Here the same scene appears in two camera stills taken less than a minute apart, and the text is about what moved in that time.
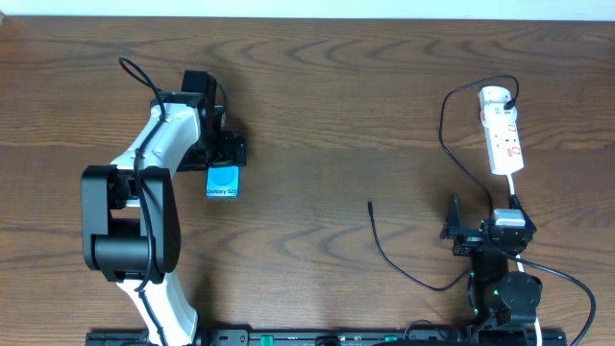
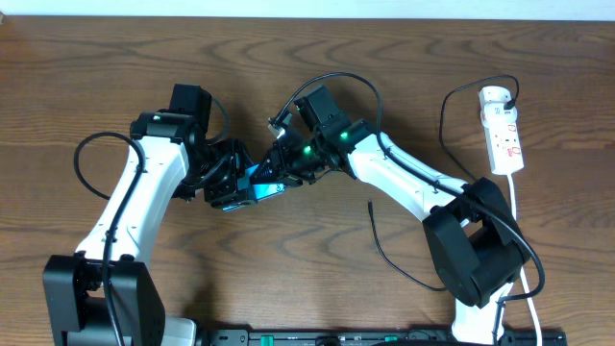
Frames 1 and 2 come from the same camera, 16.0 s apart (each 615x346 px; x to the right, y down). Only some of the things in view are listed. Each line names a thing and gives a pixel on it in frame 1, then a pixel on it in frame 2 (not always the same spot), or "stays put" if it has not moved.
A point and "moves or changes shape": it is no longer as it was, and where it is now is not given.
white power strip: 502,131 stays put
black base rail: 334,337 stays put
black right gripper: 470,239 to 278,174
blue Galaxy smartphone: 223,182 moves or changes shape
